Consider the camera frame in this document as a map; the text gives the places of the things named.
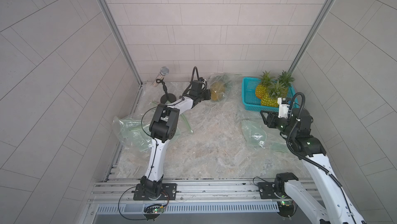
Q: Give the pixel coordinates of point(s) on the bagged pineapple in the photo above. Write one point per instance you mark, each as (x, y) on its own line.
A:
(217, 90)

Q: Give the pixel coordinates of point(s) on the black microphone stand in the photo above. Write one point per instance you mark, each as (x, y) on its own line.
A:
(167, 97)

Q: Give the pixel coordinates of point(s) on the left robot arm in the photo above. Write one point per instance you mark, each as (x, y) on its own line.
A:
(154, 173)

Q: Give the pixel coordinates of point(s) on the orange pineapple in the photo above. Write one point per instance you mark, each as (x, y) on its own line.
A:
(265, 82)

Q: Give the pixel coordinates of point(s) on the circuit board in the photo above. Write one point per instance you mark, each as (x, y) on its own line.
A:
(286, 209)
(153, 211)

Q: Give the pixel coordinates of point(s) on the orange pineapple zip bag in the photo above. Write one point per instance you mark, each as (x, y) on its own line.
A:
(184, 124)

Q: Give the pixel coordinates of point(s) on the zip-top bag green pineapple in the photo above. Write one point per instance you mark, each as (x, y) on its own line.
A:
(132, 133)

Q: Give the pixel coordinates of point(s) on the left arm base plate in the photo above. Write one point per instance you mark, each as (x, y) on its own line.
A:
(165, 191)

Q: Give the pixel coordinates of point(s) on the aluminium mounting rail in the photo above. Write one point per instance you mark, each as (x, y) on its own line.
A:
(188, 190)

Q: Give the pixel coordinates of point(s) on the glitter silver microphone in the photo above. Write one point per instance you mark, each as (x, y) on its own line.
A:
(164, 71)

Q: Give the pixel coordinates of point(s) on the right circuit board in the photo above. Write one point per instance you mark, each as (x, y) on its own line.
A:
(286, 209)

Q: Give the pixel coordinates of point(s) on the left circuit board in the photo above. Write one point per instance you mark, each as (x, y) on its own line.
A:
(153, 211)

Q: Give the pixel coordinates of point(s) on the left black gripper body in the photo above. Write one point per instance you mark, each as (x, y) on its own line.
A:
(206, 94)

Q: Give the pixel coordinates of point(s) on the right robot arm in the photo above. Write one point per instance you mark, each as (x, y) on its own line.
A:
(337, 208)

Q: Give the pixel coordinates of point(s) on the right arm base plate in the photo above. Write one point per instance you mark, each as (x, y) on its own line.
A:
(268, 190)

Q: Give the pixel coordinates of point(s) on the teal plastic basket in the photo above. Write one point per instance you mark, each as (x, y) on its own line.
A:
(250, 101)

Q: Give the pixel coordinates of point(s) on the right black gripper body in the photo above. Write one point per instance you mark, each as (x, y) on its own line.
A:
(268, 118)

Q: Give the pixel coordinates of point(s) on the yellow pineapple zip bag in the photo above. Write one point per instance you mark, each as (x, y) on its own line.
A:
(258, 135)

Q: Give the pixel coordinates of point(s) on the yellow pineapple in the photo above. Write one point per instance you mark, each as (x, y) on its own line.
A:
(274, 91)

